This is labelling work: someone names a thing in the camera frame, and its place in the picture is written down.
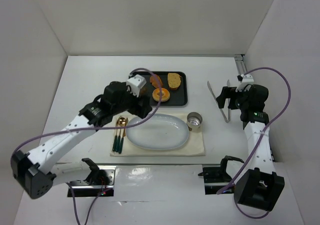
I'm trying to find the metal tongs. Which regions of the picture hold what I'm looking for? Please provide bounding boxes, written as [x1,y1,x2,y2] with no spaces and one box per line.
[206,80,231,123]

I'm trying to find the orange glazed pastry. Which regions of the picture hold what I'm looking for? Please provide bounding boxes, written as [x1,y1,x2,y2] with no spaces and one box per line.
[149,74,163,89]

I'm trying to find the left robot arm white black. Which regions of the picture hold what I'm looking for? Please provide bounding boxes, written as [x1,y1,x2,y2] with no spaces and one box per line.
[10,75,152,199]

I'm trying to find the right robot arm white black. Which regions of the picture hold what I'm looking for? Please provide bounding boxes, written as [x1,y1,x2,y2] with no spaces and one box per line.
[216,85,285,212]

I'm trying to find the toast bread slice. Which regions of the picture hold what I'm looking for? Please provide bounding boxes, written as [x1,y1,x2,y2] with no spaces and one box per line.
[167,73,182,91]

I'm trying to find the brown croissant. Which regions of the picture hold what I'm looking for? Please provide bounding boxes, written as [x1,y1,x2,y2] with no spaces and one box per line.
[139,85,148,97]

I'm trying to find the light blue oval plate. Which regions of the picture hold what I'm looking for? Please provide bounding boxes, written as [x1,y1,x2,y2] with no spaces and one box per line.
[126,113,189,151]

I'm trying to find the black rectangular tray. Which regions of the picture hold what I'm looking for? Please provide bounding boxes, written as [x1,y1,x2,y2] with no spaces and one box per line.
[133,71,188,107]

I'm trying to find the metal cup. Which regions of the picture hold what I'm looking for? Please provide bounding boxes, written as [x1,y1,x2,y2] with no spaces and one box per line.
[186,112,203,132]

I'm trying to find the beige cloth placemat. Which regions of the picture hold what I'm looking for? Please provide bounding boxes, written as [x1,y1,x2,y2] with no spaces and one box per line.
[109,112,205,157]

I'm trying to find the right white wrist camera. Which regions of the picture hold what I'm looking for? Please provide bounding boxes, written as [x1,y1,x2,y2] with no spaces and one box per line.
[235,74,255,92]

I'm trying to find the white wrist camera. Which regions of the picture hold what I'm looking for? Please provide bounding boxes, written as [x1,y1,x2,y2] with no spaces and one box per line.
[126,74,147,97]
[235,74,255,92]

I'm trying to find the gold spoon green handle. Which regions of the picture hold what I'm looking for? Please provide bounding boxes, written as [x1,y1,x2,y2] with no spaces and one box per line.
[112,117,125,152]

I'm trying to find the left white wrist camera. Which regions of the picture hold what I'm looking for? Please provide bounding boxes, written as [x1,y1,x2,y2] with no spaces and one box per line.
[126,74,147,97]

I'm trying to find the ring donut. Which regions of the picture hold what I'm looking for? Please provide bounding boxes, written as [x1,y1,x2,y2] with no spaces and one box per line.
[152,88,171,102]

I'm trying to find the gold knife green handle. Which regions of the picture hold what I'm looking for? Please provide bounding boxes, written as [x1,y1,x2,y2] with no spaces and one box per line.
[118,117,129,154]

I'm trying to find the gold fork green handle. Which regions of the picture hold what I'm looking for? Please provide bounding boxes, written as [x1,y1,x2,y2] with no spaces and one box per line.
[115,129,122,153]

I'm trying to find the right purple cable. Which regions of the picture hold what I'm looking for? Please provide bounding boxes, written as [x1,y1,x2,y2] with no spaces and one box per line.
[216,66,292,220]

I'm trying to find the purple cable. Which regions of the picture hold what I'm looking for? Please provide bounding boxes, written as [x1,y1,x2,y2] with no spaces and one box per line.
[10,67,165,225]
[216,66,292,220]

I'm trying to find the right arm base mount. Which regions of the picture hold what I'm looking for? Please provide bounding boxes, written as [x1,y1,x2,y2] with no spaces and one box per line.
[198,155,244,195]

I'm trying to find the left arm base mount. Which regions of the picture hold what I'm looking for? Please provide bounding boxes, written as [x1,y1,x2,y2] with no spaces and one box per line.
[67,158,116,198]

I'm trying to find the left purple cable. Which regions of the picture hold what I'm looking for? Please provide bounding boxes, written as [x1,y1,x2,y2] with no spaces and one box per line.
[10,67,165,225]

